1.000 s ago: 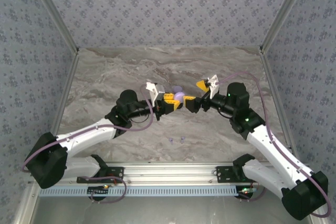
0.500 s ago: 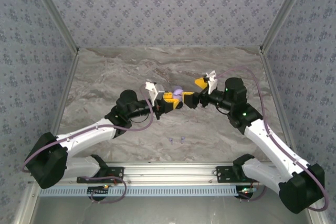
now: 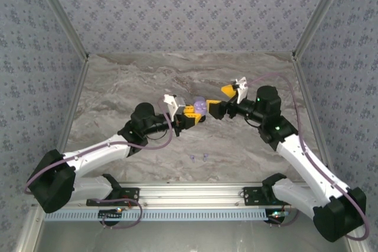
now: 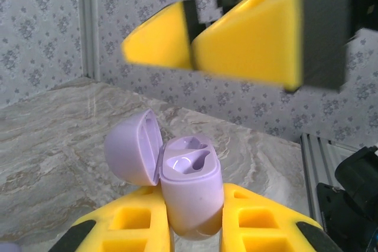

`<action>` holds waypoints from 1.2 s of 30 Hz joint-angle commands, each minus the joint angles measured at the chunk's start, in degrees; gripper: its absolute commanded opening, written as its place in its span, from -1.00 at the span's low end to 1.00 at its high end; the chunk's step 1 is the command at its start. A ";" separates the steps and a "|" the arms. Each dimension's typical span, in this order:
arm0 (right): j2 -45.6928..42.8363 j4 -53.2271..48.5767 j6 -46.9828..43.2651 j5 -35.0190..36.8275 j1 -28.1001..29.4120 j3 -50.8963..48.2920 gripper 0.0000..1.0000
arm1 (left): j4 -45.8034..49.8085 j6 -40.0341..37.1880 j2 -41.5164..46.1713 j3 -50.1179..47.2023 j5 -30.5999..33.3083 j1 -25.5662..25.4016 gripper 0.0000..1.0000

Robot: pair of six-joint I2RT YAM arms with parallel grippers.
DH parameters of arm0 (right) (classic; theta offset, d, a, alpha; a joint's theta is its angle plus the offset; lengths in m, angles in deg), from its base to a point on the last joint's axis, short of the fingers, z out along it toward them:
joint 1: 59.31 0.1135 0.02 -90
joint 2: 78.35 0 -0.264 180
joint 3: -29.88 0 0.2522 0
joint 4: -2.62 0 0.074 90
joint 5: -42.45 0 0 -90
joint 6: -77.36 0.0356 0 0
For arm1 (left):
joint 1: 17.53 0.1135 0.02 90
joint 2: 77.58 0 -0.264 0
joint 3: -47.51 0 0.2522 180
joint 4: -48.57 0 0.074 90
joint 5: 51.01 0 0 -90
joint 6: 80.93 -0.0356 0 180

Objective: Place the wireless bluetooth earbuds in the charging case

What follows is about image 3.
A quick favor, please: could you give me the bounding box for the aluminium frame post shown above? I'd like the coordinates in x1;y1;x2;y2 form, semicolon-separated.
29;0;90;62
291;0;353;62

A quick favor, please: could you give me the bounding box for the white slotted cable duct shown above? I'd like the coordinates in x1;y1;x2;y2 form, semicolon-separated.
44;205;271;222

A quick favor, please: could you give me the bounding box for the black controller board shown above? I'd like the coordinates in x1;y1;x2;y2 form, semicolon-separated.
97;208;123;226
266;210;289;224

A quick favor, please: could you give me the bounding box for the aluminium table side bar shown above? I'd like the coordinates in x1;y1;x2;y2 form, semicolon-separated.
48;57;91;179

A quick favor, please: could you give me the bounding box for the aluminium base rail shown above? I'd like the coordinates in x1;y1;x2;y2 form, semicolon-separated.
116;181;268;209

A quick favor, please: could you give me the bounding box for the purple earbud charging case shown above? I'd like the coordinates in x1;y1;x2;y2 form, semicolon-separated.
193;96;209;116

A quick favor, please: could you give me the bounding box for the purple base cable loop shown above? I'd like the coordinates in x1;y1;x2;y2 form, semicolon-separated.
88;198;144;231
267;200;301;228

